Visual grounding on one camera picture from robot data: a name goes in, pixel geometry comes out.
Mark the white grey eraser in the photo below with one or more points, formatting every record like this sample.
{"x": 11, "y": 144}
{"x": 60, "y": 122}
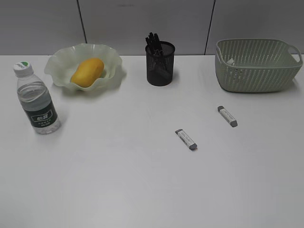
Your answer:
{"x": 162, "y": 72}
{"x": 186, "y": 139}
{"x": 227, "y": 116}

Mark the black marker pen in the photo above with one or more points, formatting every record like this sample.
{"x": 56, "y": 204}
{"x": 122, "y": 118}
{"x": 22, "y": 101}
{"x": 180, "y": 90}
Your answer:
{"x": 150, "y": 45}
{"x": 158, "y": 45}
{"x": 152, "y": 41}

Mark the yellow mango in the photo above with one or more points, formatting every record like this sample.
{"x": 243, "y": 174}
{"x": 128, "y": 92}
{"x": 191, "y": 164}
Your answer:
{"x": 87, "y": 72}

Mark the white waste paper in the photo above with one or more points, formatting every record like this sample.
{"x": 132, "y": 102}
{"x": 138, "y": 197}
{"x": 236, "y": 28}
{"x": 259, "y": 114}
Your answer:
{"x": 231, "y": 62}

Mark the clear water bottle green label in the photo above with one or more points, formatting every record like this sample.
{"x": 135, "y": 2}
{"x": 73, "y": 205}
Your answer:
{"x": 35, "y": 99}

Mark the black mesh pen holder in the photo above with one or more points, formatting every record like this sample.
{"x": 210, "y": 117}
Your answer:
{"x": 166, "y": 61}

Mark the pale green plastic basket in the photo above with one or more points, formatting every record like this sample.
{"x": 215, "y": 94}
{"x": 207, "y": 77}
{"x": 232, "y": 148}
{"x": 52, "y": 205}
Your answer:
{"x": 261, "y": 65}

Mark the pale green wavy plate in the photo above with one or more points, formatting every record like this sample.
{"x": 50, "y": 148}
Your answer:
{"x": 64, "y": 63}

